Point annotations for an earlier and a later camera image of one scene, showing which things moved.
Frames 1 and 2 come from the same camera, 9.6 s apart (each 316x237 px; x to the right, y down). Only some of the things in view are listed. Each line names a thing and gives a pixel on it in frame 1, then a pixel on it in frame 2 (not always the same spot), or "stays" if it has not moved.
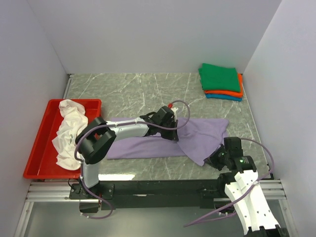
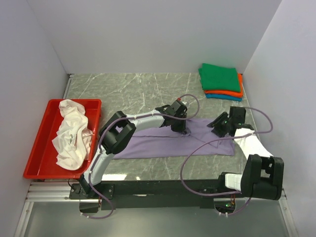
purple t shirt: x=197 y=137 stays
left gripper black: x=173 y=136 -> x=181 y=129
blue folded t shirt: x=224 y=97 stays
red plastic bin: x=42 y=164 stays
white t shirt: x=73 y=122 stays
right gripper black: x=211 y=159 -> x=216 y=123
